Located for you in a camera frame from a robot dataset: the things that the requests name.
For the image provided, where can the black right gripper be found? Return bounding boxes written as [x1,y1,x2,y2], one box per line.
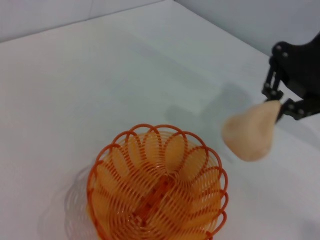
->
[261,33,320,125]

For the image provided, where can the round tan bread bun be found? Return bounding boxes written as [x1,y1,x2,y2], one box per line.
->
[222,99,282,163]

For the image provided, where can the orange plastic wire basket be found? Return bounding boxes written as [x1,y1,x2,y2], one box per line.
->
[86,123,230,240]

